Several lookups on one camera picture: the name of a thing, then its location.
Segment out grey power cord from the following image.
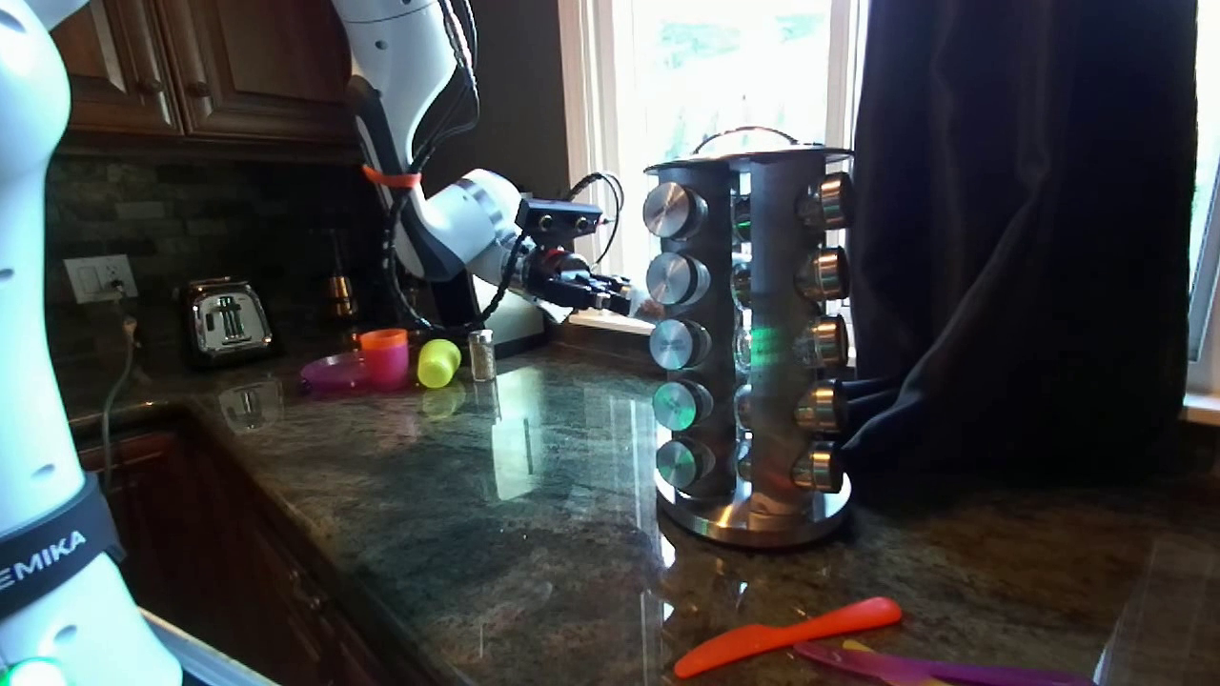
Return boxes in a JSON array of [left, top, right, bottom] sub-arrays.
[[95, 311, 143, 494]]

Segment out white wall outlet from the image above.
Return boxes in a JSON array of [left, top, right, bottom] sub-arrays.
[[61, 253, 140, 311]]

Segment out orange plastic knife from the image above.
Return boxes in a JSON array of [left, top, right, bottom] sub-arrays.
[[666, 593, 911, 686]]

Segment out silver toaster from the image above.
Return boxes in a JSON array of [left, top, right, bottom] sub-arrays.
[[179, 276, 279, 374]]

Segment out orange plastic cup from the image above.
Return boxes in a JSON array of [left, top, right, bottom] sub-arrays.
[[353, 323, 417, 398]]

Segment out purple plastic knife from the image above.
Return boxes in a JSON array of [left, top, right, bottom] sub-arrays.
[[789, 638, 1099, 686]]

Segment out purple plastic bowl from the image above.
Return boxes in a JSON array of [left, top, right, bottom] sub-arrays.
[[297, 350, 372, 402]]

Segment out stainless steel seasoning rack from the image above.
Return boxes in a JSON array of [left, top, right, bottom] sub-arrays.
[[640, 124, 859, 552]]

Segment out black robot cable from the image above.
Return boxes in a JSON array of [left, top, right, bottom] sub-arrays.
[[560, 168, 634, 278]]

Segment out white window frame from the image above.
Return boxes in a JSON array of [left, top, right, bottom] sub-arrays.
[[553, 0, 1220, 427]]

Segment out black curtain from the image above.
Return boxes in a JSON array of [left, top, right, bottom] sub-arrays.
[[837, 0, 1203, 514]]

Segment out silver-capped jar in rack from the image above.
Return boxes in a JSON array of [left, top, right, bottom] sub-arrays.
[[793, 245, 854, 305], [640, 250, 718, 313], [797, 171, 859, 232], [648, 379, 718, 439], [640, 180, 718, 245], [793, 318, 854, 374], [643, 318, 718, 374], [652, 434, 718, 495], [789, 444, 850, 499], [793, 383, 850, 439]]

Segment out green plastic cup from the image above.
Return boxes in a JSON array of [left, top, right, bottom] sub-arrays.
[[412, 336, 470, 394]]

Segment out brown wooden base cabinet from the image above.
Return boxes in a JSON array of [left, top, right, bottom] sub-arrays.
[[74, 416, 429, 686]]

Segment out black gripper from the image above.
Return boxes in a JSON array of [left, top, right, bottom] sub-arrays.
[[523, 237, 654, 319]]

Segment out brown wooden wall cabinet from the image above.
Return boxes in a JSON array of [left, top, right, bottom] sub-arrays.
[[49, 0, 372, 154]]

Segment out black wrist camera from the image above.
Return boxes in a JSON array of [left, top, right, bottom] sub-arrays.
[[515, 195, 611, 245]]

